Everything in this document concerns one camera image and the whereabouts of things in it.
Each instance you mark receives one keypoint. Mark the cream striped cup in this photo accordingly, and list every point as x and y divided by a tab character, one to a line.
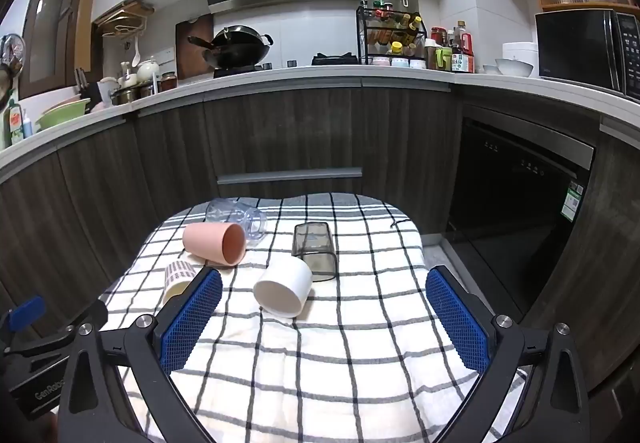
177	275

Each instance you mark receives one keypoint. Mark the smoky grey transparent cup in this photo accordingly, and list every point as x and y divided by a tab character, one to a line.
315	253

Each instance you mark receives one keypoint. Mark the white rice cooker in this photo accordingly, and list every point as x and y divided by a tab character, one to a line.
520	50

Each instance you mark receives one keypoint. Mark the white ladle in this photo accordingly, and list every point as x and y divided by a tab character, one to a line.
136	55

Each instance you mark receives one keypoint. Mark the clear transparent cup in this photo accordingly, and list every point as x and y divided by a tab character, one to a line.
250	220

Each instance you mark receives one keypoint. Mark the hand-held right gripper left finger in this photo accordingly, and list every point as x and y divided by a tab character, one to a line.
192	318

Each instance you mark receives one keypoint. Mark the jar with red lid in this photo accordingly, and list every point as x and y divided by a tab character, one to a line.
438	37

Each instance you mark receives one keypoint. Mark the black microwave oven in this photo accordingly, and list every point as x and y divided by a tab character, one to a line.
575	45

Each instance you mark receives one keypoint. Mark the white cup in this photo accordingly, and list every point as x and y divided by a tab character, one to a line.
285	285

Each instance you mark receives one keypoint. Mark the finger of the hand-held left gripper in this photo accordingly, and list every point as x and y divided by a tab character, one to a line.
60	337
27	312

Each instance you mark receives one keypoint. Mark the hanging wall rack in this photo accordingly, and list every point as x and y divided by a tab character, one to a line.
125	18

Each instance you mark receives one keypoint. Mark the black spice rack with bottles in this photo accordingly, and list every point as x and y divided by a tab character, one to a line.
390	35

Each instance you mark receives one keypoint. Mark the large white bowl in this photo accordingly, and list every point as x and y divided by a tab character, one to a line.
515	68

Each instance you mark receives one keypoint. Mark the pink cup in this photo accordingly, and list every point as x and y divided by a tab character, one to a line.
210	240

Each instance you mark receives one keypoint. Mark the small white bowl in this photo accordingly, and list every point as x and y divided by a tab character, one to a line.
491	69

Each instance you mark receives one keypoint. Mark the green plastic basin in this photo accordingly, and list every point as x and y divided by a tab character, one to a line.
62	115

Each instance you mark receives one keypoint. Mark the jar with green lid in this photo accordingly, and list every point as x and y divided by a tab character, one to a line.
443	59

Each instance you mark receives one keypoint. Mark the black wok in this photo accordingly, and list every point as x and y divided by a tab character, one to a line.
240	45

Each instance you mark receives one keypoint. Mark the dark red jar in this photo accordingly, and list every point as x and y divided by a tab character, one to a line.
168	83

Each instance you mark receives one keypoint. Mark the sauce bottle with red label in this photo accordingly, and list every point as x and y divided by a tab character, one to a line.
462	55

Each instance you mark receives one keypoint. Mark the steel cooking pot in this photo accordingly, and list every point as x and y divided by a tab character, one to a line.
127	95

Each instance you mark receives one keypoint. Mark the green dish soap bottle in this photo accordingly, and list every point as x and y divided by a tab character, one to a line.
14	123

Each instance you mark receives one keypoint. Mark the brown cutting board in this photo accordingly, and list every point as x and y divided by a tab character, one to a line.
192	58

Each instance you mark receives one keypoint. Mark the brown wooden door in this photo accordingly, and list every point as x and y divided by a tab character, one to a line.
55	23

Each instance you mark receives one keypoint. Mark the black built-in dishwasher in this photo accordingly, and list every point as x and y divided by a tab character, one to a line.
510	203

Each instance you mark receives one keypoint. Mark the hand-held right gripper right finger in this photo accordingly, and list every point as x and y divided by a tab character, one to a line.
457	318

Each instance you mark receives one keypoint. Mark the black knife block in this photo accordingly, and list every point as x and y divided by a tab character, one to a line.
87	90

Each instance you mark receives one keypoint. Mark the white teapot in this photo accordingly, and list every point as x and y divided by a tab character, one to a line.
147	70

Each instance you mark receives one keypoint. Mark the gas stove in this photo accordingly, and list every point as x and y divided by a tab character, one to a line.
300	63

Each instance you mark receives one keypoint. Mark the hanging round pot lid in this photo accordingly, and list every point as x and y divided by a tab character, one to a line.
11	54

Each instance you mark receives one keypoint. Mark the black and white checked cloth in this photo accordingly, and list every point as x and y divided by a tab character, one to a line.
320	373

